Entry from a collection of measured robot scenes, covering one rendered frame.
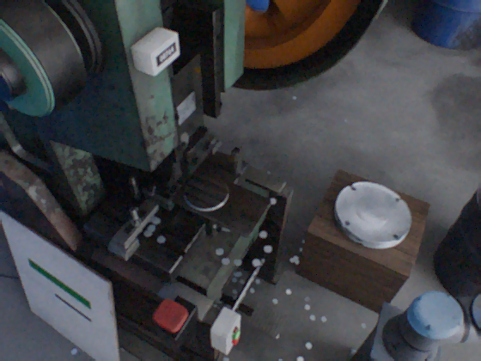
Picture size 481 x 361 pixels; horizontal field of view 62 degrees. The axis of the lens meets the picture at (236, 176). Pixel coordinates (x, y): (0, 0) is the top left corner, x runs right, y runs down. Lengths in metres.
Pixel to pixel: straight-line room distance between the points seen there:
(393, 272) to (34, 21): 1.38
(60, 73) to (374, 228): 1.29
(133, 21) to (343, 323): 1.50
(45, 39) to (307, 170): 1.84
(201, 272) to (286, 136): 1.45
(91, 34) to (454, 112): 2.58
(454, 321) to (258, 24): 0.93
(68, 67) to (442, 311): 1.02
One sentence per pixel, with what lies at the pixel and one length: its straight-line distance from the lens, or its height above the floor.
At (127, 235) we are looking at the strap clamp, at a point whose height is 0.76.
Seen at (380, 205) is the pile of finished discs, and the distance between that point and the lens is 1.70.
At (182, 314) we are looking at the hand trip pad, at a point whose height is 0.76.
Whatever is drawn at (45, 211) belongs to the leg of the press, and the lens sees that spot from 1.23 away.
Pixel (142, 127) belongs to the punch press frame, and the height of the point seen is 1.18.
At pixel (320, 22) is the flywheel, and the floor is 1.17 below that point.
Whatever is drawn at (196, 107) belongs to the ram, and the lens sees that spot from 0.99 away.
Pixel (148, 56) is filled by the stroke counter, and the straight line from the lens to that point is 0.64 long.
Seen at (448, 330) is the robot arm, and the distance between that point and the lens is 1.19.
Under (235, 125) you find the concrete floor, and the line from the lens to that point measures 2.50.
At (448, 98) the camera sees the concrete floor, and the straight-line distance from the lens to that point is 3.08.
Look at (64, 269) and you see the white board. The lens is 1.41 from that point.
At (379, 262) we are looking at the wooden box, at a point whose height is 0.35.
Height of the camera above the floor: 1.67
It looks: 49 degrees down
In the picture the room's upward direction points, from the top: 2 degrees clockwise
